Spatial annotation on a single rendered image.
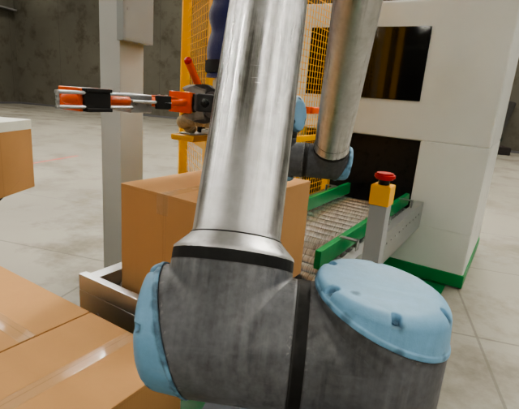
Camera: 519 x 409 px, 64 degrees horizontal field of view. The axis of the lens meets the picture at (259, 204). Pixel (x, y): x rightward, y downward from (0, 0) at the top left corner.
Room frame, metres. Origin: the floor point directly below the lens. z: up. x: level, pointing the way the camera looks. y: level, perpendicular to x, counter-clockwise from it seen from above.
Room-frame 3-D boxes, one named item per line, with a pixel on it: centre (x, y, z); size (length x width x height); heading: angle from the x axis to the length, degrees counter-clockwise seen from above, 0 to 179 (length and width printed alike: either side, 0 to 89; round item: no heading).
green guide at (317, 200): (2.62, -0.25, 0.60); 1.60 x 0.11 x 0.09; 149
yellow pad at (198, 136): (1.53, 0.19, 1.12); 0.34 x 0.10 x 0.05; 150
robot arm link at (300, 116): (1.11, -0.03, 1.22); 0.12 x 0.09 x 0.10; 60
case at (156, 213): (1.49, 0.13, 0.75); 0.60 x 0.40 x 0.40; 148
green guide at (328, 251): (2.34, -0.71, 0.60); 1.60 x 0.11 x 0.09; 149
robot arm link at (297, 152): (1.11, -0.05, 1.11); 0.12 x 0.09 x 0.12; 84
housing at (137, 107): (1.08, 0.34, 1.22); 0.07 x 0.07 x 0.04; 60
